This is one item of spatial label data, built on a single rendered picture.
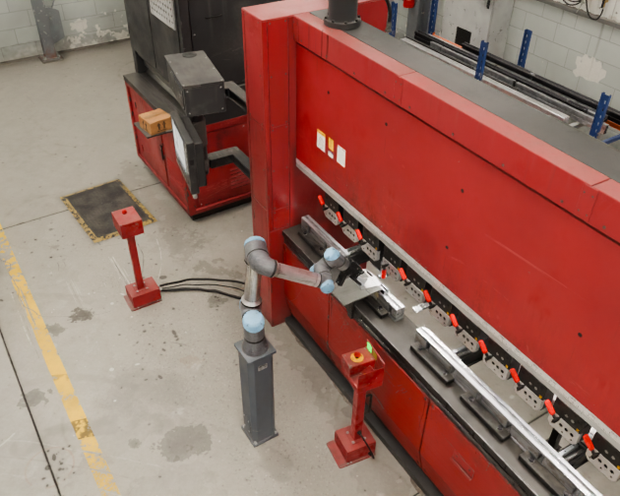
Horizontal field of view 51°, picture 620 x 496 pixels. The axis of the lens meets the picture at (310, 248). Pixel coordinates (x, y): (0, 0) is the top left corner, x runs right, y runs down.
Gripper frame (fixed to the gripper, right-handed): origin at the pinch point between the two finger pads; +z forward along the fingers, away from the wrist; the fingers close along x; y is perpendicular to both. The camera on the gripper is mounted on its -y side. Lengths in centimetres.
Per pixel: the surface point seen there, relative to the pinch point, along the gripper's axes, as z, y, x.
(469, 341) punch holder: -4, 29, -79
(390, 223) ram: -32, 37, -12
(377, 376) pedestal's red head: 13, -24, -47
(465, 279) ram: -28, 47, -68
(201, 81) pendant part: -112, 12, 95
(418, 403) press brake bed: 31, -17, -65
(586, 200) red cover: -79, 98, -114
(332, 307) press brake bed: 20.2, -28.4, 19.9
